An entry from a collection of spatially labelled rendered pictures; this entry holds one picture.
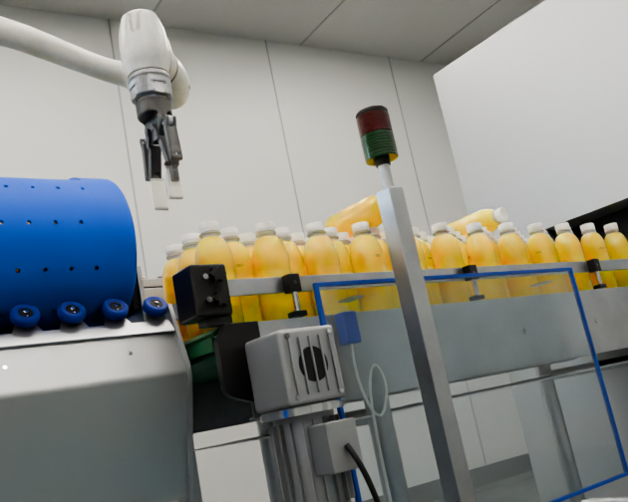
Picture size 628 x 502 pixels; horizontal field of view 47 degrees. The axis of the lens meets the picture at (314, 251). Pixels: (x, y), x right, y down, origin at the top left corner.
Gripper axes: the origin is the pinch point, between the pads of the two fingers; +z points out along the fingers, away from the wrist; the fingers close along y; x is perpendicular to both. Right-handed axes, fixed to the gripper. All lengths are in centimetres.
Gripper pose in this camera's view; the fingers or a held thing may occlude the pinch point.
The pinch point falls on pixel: (166, 190)
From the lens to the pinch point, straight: 155.9
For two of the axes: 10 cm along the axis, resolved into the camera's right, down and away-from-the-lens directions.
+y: 5.8, -2.8, -7.6
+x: 7.9, -0.3, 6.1
